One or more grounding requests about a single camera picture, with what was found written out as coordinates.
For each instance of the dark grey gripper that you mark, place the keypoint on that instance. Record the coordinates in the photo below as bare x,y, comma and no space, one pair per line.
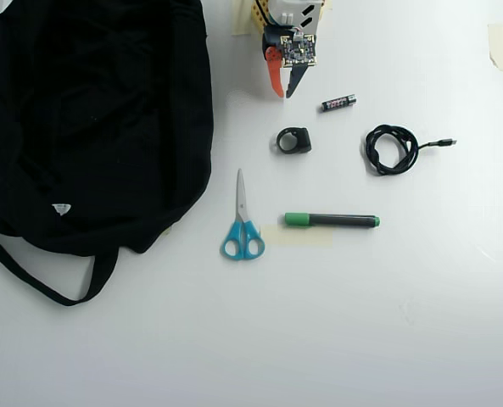
276,78

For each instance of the green capped black marker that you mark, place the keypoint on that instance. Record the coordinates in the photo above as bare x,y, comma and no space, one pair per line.
340,221

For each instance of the white grey teal robot arm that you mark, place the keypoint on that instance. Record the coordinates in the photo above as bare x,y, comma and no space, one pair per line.
293,8

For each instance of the black fabric bag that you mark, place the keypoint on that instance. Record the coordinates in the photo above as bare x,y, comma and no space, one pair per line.
85,127

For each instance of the black AAA battery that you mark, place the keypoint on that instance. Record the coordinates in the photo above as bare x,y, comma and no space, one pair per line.
338,104

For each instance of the yellow perforated base part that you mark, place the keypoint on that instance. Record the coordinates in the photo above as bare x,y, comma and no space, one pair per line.
259,12

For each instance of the beige masking tape strip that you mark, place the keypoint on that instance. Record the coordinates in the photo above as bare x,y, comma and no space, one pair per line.
302,238
500,46
239,21

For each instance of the camera circuit board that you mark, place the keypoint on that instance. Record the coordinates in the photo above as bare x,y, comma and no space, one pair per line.
300,51

